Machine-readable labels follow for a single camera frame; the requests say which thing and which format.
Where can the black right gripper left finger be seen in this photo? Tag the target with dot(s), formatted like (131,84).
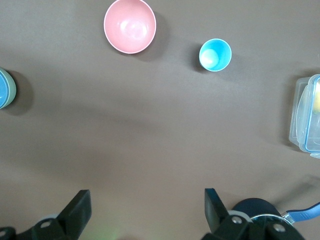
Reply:
(75,212)

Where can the blue bowl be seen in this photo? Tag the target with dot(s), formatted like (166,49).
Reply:
(3,87)

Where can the pink bowl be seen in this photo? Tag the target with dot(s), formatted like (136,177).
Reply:
(130,27)

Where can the clear plastic lidded container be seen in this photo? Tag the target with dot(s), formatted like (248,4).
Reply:
(302,120)

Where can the glass lid blue knob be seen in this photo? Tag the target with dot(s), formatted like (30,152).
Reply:
(268,218)

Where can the pale green bowl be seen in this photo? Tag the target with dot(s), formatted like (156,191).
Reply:
(13,88)

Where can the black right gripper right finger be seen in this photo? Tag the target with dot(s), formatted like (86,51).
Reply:
(215,212)

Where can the light blue cup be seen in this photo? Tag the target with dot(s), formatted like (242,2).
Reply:
(216,55)

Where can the yellow lemon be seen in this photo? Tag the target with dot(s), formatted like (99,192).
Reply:
(317,100)

